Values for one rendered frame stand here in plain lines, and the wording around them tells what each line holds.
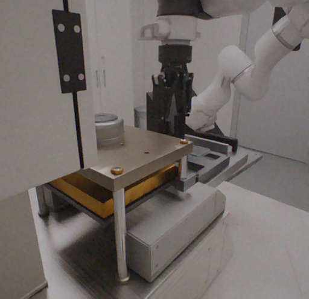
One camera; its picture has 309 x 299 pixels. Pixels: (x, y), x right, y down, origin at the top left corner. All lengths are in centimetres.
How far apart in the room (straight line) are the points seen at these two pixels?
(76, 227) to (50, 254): 8
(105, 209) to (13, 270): 14
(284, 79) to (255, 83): 241
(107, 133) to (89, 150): 18
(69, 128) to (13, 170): 5
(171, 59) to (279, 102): 301
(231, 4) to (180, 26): 10
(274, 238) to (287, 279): 15
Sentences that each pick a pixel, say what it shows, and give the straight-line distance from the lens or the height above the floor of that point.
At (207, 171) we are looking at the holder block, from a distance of 60.
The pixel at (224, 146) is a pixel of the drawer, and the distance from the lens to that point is 74.
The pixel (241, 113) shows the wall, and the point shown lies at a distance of 372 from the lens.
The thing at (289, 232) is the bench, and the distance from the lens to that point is 89.
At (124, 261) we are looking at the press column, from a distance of 40.
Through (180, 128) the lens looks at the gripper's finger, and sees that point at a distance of 63.
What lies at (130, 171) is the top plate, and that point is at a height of 111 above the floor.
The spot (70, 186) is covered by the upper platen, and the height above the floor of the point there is 106.
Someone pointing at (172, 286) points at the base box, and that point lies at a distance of 48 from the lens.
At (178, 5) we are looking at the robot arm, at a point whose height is 134.
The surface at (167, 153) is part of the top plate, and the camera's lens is 38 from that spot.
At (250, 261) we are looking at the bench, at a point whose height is 75.
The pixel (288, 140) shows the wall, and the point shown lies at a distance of 355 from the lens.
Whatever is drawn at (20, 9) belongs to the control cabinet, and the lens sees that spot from 20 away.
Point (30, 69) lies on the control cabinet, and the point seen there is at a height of 124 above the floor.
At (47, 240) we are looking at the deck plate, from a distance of 52.
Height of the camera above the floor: 125
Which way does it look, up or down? 20 degrees down
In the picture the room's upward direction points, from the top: straight up
